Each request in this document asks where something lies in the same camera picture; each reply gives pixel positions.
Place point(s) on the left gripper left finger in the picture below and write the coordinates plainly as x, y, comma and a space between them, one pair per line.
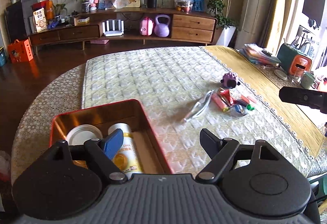
99, 158

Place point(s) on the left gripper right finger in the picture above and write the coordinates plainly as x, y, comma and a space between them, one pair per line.
221, 152

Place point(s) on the green funnel toy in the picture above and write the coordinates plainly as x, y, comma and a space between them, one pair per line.
250, 107

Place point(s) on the green mug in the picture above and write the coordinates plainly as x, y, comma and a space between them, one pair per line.
308, 80

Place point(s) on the white yellow supplement bottle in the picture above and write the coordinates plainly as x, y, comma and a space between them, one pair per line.
127, 159

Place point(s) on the yellow woven table runner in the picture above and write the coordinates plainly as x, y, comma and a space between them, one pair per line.
305, 129

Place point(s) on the white round lid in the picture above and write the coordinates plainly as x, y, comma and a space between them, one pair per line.
82, 133

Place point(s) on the green orange storage box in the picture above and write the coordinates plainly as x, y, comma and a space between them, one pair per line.
290, 57

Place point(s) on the round white coaster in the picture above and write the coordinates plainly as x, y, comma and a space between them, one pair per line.
280, 74

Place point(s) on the clear bottle blue label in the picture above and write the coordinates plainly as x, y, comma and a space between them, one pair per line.
238, 110

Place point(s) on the red metal tin box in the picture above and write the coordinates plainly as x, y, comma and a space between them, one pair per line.
130, 112

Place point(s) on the red snack packet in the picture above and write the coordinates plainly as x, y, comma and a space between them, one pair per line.
225, 96

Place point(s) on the purple spiky toy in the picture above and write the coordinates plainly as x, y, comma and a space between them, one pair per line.
230, 80

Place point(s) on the quilted cream table mat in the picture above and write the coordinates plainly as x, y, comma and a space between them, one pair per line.
169, 81

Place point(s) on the stack of books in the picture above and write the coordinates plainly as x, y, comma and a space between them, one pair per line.
257, 55

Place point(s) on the white wifi router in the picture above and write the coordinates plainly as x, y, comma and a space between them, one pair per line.
113, 27

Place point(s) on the orange gift bag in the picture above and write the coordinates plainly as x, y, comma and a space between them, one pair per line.
20, 51

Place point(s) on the pink toy suitcase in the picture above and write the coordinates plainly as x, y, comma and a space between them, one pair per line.
146, 26

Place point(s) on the purple kettlebell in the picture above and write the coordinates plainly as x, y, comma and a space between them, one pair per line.
162, 29

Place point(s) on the wooden tv console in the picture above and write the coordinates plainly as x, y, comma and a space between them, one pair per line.
194, 27

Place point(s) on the snack box on console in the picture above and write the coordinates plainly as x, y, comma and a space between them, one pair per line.
40, 20

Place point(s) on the plastic bag of fruit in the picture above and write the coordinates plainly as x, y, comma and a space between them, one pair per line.
183, 5

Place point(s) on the dark cabinet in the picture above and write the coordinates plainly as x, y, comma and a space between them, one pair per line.
17, 19

